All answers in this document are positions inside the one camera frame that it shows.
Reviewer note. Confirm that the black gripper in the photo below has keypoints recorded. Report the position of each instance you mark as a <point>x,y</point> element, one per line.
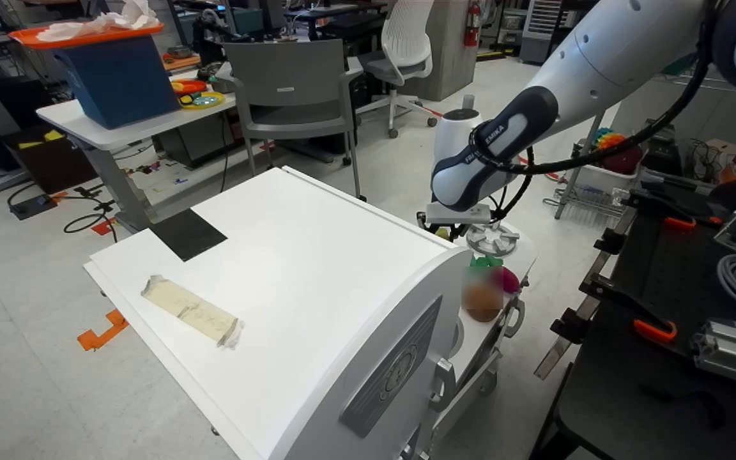
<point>458,219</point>

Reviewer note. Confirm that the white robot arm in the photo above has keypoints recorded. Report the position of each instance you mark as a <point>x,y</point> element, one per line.
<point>623,52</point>

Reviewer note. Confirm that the grey spoked stove burner plate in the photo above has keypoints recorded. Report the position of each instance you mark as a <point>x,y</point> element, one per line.
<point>490,238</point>

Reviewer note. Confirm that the green plush toy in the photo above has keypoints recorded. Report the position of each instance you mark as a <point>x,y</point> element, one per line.
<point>480,265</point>

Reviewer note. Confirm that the pink plush toy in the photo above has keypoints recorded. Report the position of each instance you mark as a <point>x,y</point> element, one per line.
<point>507,279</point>

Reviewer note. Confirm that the white toy kitchen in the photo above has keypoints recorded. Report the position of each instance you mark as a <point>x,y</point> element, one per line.
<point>299,283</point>

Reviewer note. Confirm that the colourful toy pile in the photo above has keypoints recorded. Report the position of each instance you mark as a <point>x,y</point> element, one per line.
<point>618,150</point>

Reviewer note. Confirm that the white paper towel roll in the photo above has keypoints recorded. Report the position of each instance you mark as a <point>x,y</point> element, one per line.
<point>447,137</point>

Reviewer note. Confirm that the grey metal strip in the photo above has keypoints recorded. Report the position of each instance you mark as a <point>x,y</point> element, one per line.
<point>559,345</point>

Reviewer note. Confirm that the white office chair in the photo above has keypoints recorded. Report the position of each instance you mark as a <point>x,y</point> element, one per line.
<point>407,39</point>

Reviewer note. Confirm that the red fire extinguisher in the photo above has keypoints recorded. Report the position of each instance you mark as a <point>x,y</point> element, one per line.
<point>470,25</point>

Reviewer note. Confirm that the grey chair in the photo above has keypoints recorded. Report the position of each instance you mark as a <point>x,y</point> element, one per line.
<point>293,86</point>

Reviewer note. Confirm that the orange and black bar clamp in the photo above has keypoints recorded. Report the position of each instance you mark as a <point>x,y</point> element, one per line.
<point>652,330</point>
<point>678,223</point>

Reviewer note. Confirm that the black perforated work table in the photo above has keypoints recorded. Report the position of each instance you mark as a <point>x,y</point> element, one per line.
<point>640,399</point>

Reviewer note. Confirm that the black square panel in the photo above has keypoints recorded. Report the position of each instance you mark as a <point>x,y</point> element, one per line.
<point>187,234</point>

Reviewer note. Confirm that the white side table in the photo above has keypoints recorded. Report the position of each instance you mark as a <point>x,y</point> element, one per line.
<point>129,129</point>

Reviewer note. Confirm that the blue plastic bin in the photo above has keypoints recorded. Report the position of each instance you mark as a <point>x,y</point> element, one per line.
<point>115,81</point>

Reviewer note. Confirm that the orange floor tape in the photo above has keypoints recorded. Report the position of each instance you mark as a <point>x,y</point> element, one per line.
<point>100,333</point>

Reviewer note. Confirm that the white crumpled plastic sheet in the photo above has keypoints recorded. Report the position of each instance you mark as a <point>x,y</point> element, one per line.
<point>102,22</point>

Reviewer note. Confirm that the orange bin lid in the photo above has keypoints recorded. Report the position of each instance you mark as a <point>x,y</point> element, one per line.
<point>86,37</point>

